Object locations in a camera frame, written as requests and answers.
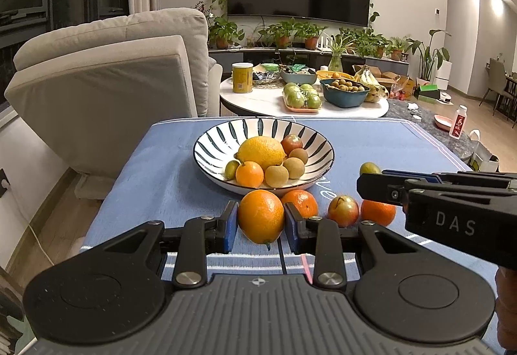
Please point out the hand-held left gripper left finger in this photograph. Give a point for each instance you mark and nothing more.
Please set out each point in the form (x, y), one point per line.
(230, 227)

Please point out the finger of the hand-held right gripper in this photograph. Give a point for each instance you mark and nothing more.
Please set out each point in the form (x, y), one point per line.
(408, 173)
(379, 189)

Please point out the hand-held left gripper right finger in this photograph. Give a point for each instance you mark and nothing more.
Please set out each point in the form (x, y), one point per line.
(293, 227)

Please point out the small green fruit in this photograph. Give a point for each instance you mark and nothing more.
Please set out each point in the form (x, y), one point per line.
(231, 170)
(369, 168)

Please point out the large orange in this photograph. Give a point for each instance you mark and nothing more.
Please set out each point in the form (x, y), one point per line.
(260, 215)

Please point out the white striped ceramic bowl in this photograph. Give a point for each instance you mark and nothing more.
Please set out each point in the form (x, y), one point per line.
(218, 149)

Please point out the yellow lemon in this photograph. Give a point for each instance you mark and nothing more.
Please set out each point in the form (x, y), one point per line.
(260, 153)

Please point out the person's right hand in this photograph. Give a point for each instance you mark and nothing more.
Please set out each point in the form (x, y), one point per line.
(508, 306)

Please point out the mandarin orange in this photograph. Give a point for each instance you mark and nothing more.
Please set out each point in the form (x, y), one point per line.
(377, 214)
(302, 204)
(249, 175)

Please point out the brown kiwi fruit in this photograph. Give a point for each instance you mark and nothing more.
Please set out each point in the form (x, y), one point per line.
(299, 156)
(276, 176)
(294, 168)

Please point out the white carton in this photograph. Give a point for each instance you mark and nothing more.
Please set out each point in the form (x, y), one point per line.
(484, 157)

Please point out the dark marble table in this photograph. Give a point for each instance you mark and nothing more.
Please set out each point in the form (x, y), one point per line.
(424, 116)

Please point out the pink dish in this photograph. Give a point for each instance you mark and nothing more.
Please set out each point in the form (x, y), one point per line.
(442, 122)

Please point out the white bottle red label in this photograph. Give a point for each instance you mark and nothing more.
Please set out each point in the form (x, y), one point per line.
(458, 122)

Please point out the green box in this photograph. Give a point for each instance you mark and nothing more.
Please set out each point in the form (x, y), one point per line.
(429, 92)

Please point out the small red apple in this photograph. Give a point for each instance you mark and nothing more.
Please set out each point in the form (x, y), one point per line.
(292, 144)

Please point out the robot vacuum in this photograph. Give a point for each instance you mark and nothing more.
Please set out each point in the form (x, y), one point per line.
(445, 97)

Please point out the blue tablecloth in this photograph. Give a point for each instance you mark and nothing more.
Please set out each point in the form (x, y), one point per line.
(161, 177)

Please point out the cardboard box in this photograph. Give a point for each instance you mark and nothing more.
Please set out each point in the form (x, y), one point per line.
(400, 82)

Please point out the dark blue bowl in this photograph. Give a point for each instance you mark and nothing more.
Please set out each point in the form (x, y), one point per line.
(343, 98)

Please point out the bunch of bananas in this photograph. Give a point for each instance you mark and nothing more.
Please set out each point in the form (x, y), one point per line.
(369, 80)

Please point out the white air purifier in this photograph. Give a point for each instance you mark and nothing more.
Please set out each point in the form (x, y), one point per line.
(441, 74)

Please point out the pile of longans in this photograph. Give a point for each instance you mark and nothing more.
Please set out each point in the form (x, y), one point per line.
(345, 85)

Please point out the tall leafy floor plant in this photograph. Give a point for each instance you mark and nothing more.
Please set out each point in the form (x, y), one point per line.
(428, 56)

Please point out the tray of green apples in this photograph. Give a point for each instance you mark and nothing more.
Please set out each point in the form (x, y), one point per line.
(302, 98)

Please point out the orange basket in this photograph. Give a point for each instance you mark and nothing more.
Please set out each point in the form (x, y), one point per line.
(335, 75)

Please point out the potted green plant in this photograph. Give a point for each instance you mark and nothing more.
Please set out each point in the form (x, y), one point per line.
(224, 31)
(280, 33)
(397, 50)
(365, 41)
(311, 33)

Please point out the dining chair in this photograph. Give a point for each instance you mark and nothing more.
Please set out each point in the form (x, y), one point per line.
(494, 80)

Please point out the round white coffee table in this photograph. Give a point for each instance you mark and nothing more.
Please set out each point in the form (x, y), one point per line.
(262, 100)

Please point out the glass vase with plant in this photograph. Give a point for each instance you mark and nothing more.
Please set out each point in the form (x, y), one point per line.
(335, 62)

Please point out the teal basket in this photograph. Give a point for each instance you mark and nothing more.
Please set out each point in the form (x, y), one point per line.
(299, 77)

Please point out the yellow canister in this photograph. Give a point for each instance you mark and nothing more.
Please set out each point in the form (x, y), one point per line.
(242, 78)

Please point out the plate of snacks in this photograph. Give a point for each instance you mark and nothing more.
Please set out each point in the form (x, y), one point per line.
(266, 78)

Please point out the grey fabric sofa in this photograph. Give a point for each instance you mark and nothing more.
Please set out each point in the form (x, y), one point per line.
(101, 96)

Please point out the red flower plant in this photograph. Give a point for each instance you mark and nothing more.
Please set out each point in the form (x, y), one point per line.
(205, 15)

